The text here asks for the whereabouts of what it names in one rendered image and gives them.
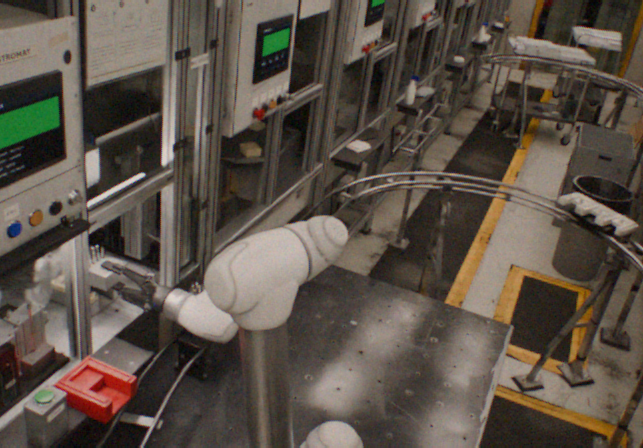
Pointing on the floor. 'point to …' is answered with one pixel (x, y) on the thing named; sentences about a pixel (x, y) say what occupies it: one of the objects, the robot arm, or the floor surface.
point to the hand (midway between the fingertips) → (112, 274)
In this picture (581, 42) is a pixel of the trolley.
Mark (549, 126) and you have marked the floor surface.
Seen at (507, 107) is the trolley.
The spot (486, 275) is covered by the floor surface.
